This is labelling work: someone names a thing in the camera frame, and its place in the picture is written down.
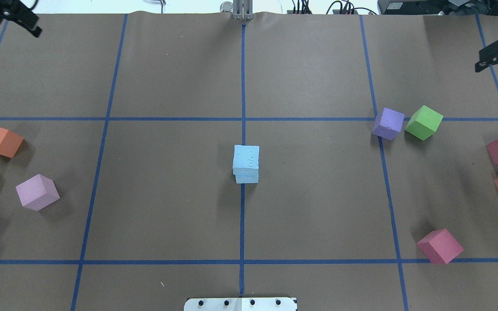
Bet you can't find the blue foam block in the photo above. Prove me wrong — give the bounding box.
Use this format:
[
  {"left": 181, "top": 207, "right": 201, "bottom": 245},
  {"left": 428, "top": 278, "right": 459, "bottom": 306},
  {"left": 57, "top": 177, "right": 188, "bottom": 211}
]
[
  {"left": 233, "top": 144, "right": 260, "bottom": 175},
  {"left": 234, "top": 170, "right": 259, "bottom": 184}
]

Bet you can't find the green foam block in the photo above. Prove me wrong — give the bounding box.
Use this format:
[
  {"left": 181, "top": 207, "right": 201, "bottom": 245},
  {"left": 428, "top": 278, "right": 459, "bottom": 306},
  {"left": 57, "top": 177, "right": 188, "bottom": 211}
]
[{"left": 405, "top": 105, "right": 444, "bottom": 140}]

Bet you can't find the orange foam block left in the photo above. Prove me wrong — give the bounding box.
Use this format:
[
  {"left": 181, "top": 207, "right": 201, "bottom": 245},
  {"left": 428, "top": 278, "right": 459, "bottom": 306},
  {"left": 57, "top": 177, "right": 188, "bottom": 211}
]
[{"left": 0, "top": 127, "right": 24, "bottom": 158}]

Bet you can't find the purple foam block right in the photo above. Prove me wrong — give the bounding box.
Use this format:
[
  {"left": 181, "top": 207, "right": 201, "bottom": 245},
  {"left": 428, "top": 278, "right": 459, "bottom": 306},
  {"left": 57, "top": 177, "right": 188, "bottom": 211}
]
[{"left": 371, "top": 108, "right": 405, "bottom": 140}]

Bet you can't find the light pink foam block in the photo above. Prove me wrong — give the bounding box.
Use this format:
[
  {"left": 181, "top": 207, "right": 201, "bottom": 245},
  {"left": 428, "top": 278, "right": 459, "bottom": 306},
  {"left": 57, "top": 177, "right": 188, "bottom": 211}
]
[{"left": 16, "top": 175, "right": 61, "bottom": 211}]

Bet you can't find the magenta foam block right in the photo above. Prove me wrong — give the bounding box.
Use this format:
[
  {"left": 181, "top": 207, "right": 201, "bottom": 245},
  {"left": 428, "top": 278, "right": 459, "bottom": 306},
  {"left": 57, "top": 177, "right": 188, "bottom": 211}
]
[{"left": 417, "top": 228, "right": 464, "bottom": 264}]

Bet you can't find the aluminium frame post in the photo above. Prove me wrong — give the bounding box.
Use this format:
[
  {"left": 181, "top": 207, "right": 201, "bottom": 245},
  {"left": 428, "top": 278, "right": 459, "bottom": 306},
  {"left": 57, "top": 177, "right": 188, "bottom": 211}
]
[{"left": 232, "top": 0, "right": 254, "bottom": 20}]

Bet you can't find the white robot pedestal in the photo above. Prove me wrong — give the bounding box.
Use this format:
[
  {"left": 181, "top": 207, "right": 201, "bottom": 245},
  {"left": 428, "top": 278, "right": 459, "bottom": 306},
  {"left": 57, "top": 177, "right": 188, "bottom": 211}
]
[{"left": 183, "top": 297, "right": 298, "bottom": 311}]

